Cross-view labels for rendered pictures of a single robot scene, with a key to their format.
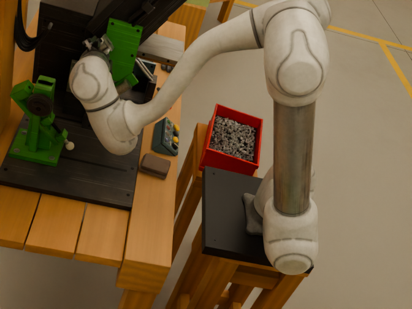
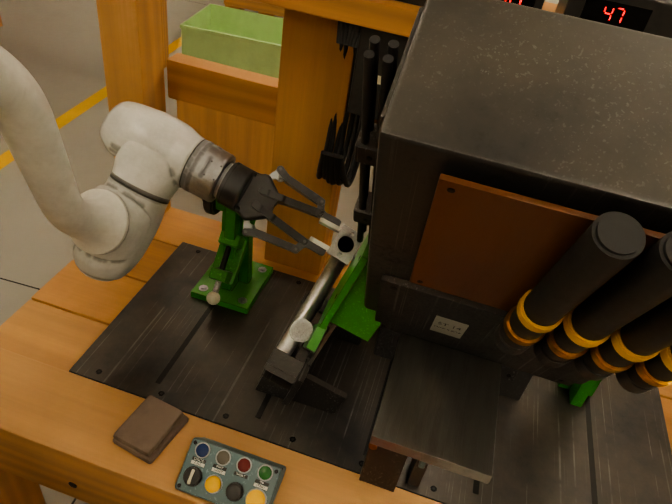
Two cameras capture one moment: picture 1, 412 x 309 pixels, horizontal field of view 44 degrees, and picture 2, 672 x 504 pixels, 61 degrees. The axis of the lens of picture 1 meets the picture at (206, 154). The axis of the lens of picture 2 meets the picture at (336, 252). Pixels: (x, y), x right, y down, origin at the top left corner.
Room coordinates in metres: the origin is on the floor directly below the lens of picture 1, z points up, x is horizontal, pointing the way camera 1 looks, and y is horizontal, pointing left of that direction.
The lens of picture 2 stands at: (1.76, -0.23, 1.77)
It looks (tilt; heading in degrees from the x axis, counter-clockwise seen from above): 38 degrees down; 115
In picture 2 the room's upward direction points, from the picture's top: 10 degrees clockwise
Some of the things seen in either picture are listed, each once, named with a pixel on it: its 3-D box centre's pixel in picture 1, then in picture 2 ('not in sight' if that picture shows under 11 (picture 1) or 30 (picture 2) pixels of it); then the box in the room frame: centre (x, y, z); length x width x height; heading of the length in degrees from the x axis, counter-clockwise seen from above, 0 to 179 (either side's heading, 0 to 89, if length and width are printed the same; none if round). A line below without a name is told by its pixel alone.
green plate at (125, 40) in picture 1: (121, 47); (365, 286); (1.52, 0.42, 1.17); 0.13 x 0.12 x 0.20; 15
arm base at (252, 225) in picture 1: (270, 209); not in sight; (1.32, -0.28, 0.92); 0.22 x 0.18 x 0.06; 16
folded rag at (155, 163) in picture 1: (155, 165); (151, 427); (1.30, 0.15, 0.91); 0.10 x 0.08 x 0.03; 95
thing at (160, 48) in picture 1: (132, 41); (447, 356); (1.68, 0.42, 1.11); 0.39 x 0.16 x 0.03; 105
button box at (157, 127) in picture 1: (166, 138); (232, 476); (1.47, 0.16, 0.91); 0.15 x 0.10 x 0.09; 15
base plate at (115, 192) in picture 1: (94, 94); (385, 382); (1.57, 0.50, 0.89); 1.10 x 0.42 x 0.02; 15
